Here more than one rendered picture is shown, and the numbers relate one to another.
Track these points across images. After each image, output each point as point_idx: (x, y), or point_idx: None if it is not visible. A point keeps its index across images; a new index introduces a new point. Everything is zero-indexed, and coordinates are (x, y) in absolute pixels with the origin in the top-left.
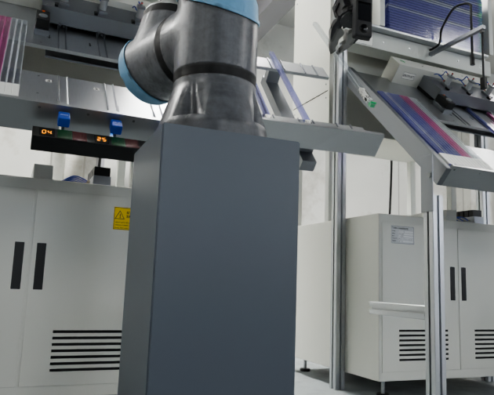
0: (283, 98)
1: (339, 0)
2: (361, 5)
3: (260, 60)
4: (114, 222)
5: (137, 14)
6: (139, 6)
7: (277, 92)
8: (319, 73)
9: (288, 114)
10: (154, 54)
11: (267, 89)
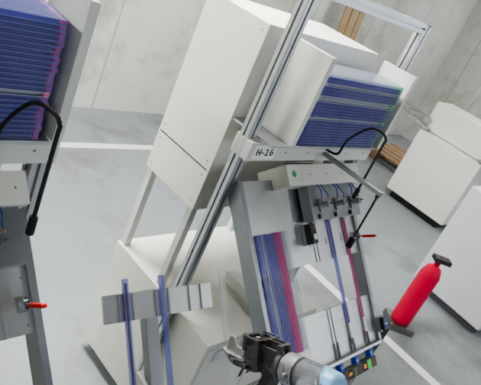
0: (158, 344)
1: (254, 349)
2: (271, 381)
3: (146, 301)
4: None
5: None
6: (3, 245)
7: (153, 331)
8: (204, 300)
9: (159, 380)
10: None
11: (143, 322)
